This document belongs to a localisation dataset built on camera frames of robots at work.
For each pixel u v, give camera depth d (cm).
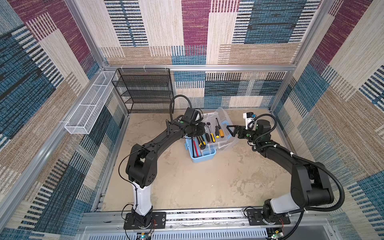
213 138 85
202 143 89
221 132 87
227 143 86
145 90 109
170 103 78
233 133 79
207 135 87
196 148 97
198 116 74
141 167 49
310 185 44
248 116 79
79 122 70
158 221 73
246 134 78
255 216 73
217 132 87
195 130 77
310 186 44
